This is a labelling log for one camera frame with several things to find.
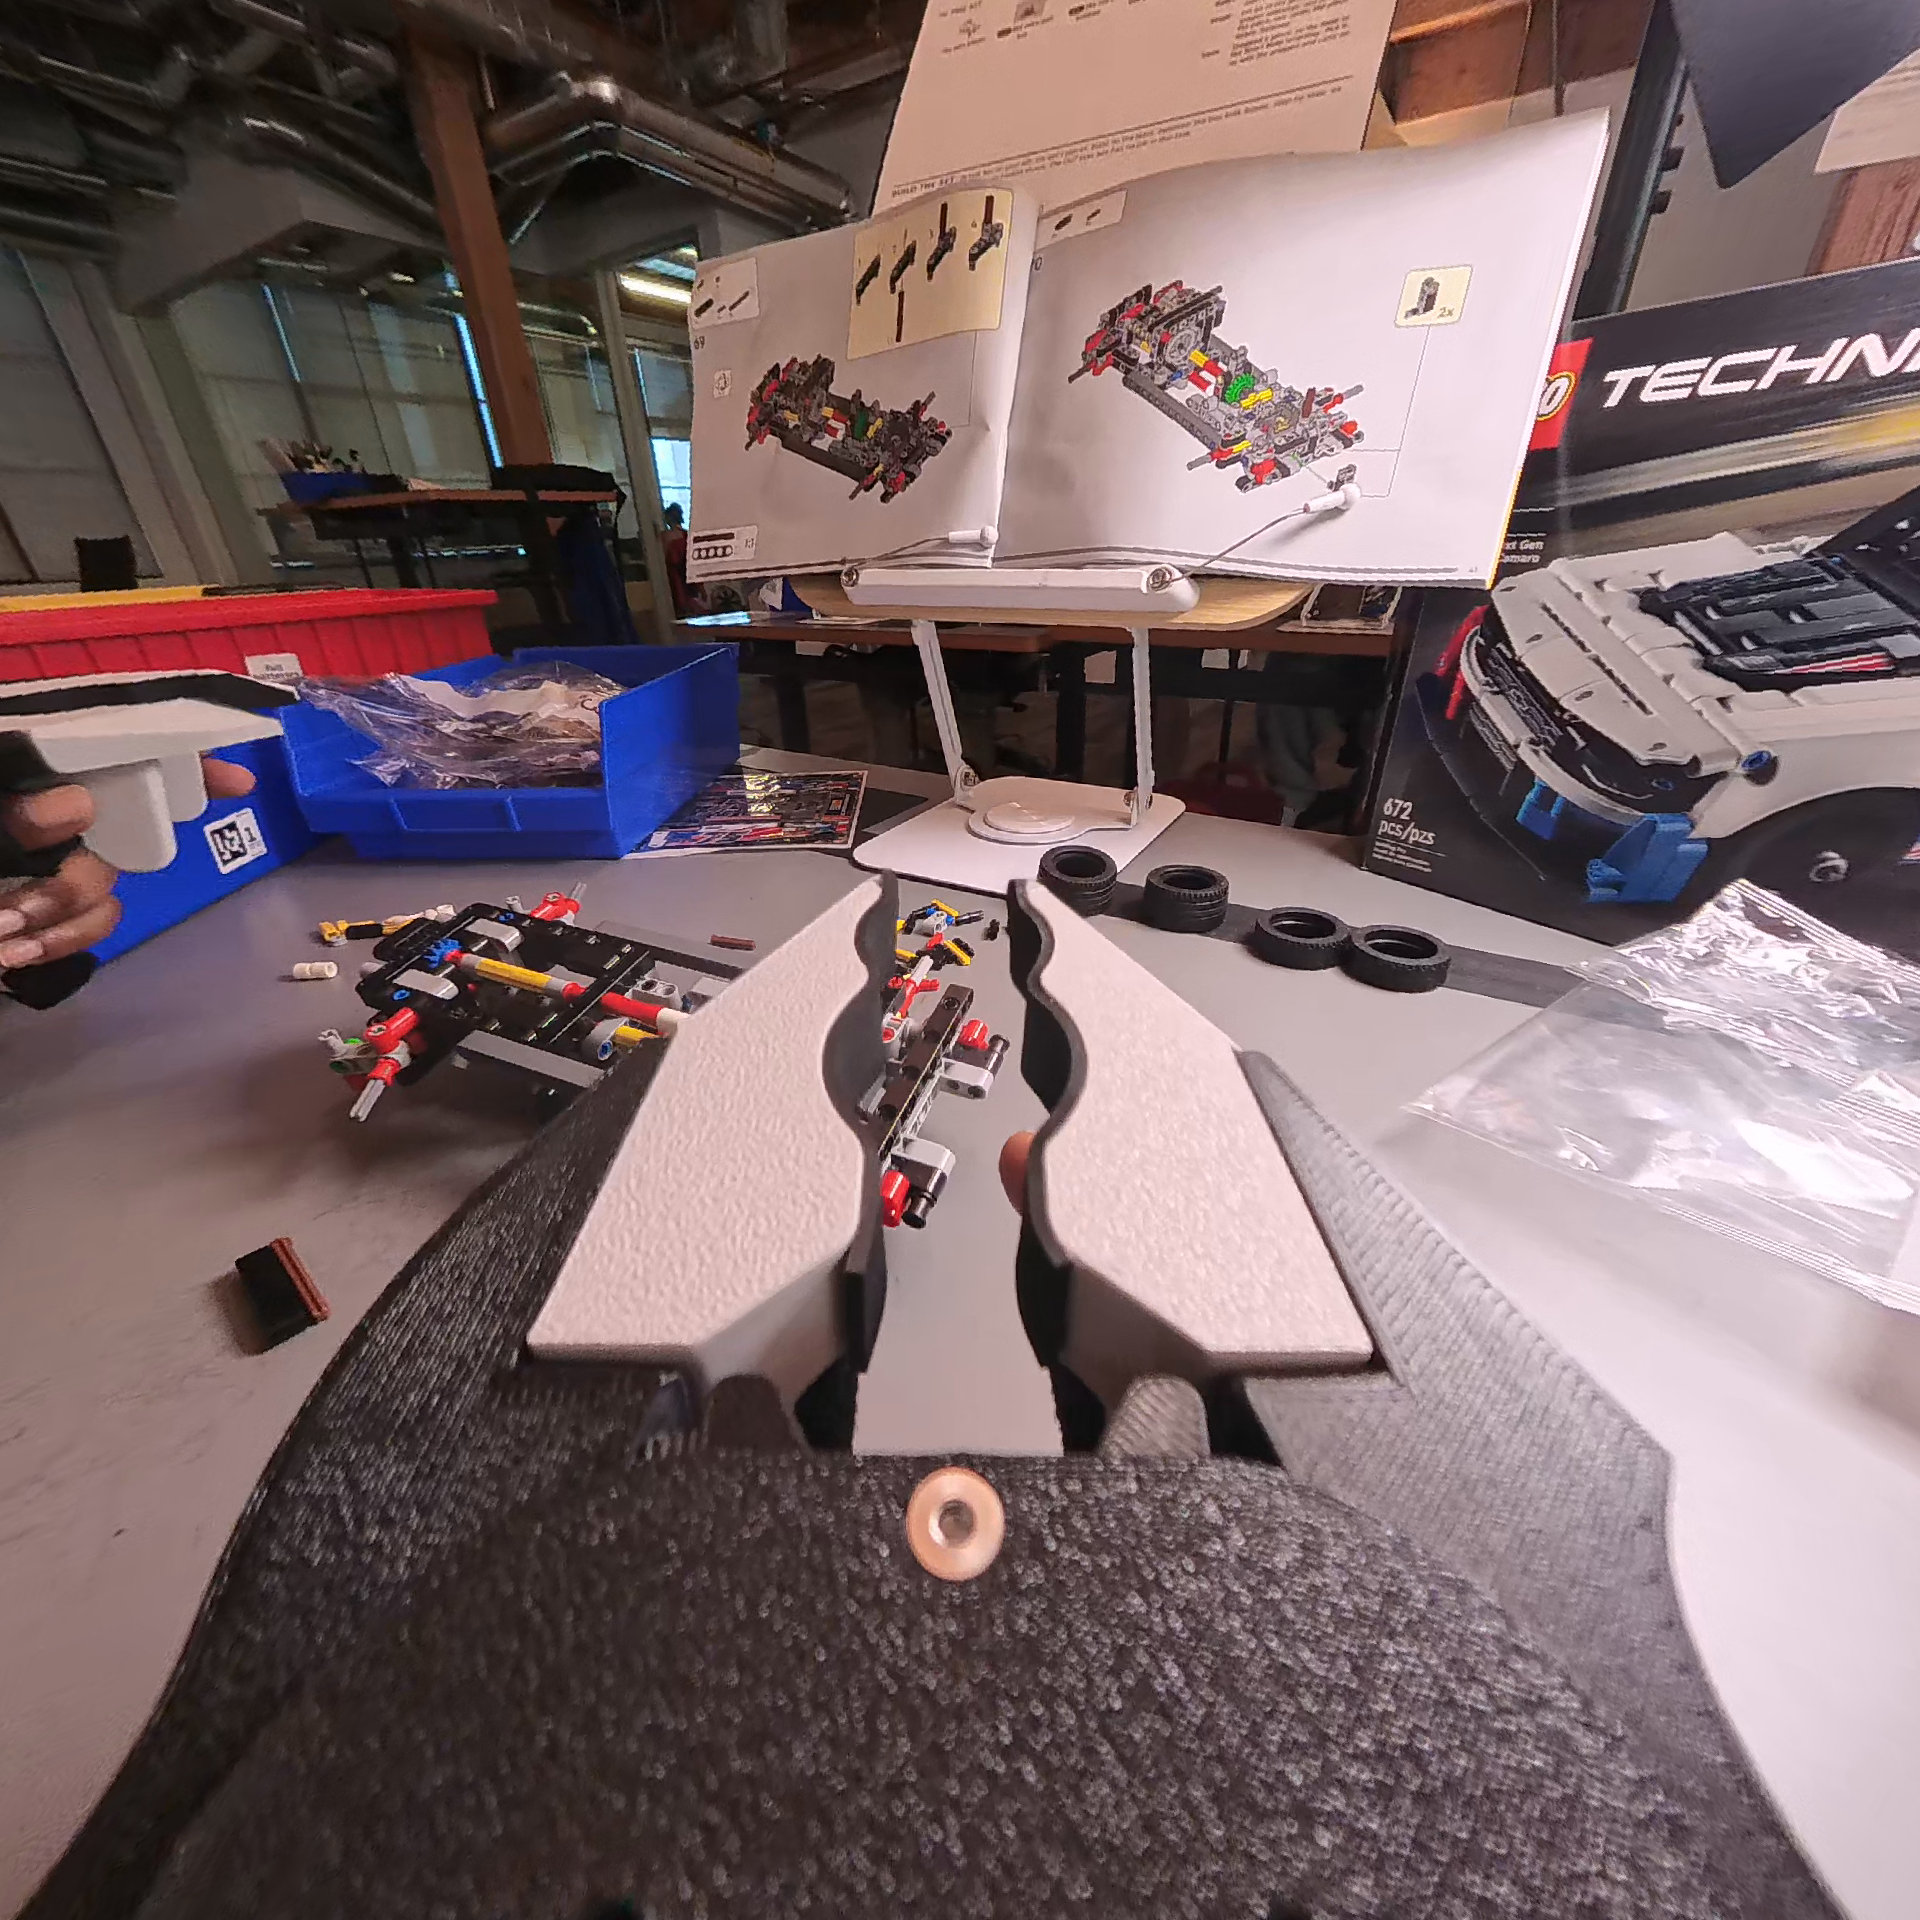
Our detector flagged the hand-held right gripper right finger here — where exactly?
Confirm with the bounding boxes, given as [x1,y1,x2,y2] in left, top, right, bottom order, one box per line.
[1003,879,1377,1453]

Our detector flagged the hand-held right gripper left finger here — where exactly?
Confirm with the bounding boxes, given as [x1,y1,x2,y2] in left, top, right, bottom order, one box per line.
[528,875,890,1450]

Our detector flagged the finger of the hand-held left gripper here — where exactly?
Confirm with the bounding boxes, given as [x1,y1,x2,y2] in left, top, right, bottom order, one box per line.
[0,670,298,877]

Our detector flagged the black and brown lego piece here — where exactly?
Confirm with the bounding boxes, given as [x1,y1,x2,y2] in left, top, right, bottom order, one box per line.
[233,1236,331,1352]

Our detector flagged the small lego axle assembly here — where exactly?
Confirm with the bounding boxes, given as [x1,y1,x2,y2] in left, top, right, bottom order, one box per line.
[853,983,1014,1230]

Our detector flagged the lego car chassis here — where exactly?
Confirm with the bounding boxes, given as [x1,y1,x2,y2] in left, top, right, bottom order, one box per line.
[318,888,740,1124]

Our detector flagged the pile of small lego parts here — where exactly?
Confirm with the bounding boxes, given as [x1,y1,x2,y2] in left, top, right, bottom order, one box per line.
[892,900,1008,980]

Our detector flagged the lego sticker sheet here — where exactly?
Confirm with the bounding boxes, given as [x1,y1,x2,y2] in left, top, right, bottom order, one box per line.
[635,769,871,861]

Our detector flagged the lego set box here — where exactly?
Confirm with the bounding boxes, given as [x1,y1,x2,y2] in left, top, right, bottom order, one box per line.
[1362,255,1920,950]

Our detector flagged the open lego instruction booklet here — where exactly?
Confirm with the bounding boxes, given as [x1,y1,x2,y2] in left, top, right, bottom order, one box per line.
[685,109,1610,588]

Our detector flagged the person's left hand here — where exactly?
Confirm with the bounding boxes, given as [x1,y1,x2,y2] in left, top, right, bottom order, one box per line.
[0,756,260,978]

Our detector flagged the red plastic bin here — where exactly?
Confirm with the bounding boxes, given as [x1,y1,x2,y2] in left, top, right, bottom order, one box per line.
[0,588,499,690]

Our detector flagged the blue bin with tag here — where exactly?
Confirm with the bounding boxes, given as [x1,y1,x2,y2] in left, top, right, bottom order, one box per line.
[81,733,320,962]

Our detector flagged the crumpled clear plastic bags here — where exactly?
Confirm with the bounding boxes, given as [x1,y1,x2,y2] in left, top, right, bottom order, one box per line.
[300,665,631,792]

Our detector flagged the large blue plastic bin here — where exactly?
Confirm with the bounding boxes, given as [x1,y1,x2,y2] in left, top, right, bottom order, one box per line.
[281,644,744,863]

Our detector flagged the wooden workbench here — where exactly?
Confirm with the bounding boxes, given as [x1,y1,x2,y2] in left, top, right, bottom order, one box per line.
[262,477,623,602]

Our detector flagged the white book stand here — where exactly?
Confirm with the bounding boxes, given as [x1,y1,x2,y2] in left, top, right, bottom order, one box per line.
[840,481,1367,898]

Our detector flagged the clear plastic bag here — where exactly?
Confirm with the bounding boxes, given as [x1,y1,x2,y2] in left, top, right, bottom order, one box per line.
[1405,881,1920,1314]

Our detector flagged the wooden table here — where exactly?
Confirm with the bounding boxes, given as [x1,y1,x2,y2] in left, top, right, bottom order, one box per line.
[673,577,1403,783]

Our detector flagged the black metal pole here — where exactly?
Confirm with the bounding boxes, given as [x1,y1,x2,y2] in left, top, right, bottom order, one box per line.
[1574,0,1689,321]

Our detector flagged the white printed paper sheet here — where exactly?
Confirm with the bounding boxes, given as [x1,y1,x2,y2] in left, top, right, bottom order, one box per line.
[871,0,1400,212]

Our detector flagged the dark panel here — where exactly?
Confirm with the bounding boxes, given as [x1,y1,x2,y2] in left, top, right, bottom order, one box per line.
[1668,0,1920,191]

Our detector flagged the wooden post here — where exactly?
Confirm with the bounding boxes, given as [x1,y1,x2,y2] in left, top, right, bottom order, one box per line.
[401,37,560,470]

